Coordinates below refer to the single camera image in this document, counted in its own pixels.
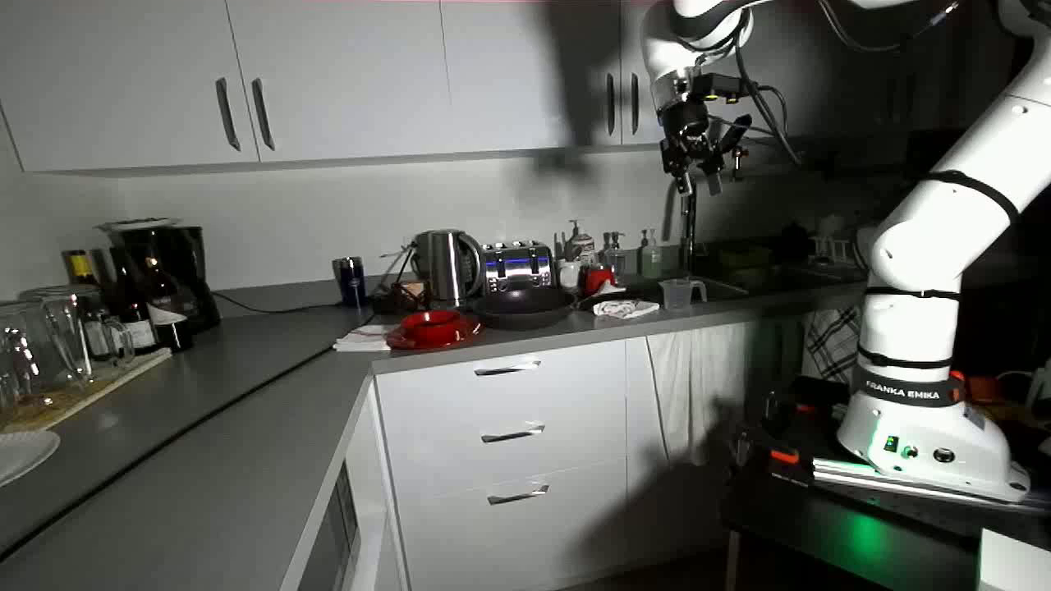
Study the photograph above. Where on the black coffee maker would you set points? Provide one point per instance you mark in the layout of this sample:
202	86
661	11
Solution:
167	274

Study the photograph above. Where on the chrome four-slot toaster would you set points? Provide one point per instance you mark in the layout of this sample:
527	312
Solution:
521	269

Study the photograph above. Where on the dark frying pan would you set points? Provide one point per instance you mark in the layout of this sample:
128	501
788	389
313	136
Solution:
527	304

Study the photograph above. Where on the yellow-capped dark bottle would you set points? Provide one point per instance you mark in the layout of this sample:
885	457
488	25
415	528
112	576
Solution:
86	312

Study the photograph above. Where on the white patterned cloth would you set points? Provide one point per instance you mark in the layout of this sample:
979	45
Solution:
626	310

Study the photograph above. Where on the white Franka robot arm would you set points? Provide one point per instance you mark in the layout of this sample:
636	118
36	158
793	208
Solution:
930	240

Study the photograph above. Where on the white napkin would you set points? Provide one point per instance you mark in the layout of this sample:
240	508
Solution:
360	341

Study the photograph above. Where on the black red-lit controller box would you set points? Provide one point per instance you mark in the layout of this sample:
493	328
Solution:
800	429

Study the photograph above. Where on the clear soap bottle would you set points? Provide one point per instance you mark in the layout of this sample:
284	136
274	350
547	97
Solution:
651	261

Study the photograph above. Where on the red bowl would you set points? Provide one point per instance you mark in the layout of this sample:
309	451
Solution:
432	331

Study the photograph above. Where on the white plate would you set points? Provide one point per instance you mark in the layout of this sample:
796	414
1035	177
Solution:
20	451

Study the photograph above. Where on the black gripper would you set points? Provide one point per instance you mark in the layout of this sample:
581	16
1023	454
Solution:
709	136

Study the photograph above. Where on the grey cup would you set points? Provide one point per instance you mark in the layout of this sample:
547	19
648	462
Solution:
682	293

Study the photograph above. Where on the steel electric kettle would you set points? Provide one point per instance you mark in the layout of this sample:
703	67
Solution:
445	269

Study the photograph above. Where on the dark wine bottle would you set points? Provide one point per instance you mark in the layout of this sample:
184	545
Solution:
137	317

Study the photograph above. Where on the white box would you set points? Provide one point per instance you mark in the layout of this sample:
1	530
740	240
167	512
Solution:
1012	561

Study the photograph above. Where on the grey kitchen faucet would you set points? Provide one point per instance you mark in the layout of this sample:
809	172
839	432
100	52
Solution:
689	236

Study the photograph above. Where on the white deep drawer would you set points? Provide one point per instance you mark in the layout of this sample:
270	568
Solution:
463	542

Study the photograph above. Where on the white dish rack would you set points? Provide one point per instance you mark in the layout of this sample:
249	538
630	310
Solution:
841	245

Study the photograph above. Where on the dark spoon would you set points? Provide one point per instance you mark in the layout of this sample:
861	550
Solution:
570	240

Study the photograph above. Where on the white drawer holding red tray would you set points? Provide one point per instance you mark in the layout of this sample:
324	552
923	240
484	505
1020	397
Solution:
440	383

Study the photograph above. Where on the white shallow drawer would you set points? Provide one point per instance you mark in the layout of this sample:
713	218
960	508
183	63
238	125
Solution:
440	445

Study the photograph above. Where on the black robot table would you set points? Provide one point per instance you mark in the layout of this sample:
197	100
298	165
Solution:
834	538

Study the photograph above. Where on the checkered dish towel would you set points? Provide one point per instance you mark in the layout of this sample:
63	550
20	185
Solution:
834	347

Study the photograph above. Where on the white upper kitchen cabinet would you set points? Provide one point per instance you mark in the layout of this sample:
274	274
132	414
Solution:
350	78

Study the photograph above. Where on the white ceramic mug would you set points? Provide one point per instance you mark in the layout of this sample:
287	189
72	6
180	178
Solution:
570	276

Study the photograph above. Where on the clear drinking glass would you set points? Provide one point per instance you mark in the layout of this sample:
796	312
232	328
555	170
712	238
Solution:
18	355
61	334

